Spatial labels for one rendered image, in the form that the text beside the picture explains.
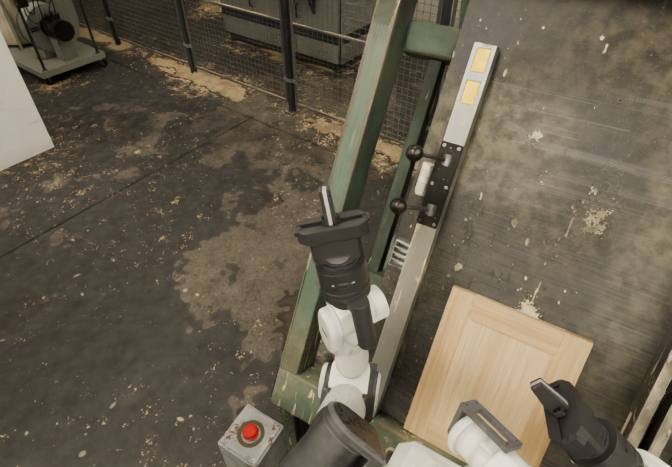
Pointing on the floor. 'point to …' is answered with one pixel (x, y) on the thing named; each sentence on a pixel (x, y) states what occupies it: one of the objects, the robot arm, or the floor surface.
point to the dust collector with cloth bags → (42, 21)
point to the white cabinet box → (18, 116)
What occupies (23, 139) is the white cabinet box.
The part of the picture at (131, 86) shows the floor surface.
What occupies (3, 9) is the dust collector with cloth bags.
